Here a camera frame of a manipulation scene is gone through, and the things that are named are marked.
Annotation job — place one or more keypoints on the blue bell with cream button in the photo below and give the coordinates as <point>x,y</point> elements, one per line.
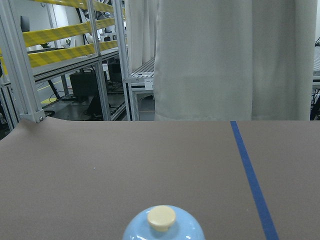
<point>163,222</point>

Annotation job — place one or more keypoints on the white curtain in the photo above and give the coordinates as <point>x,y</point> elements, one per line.
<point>226,60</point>

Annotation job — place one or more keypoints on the yellow striped barrier frame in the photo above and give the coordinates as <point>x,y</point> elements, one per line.
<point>63,52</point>

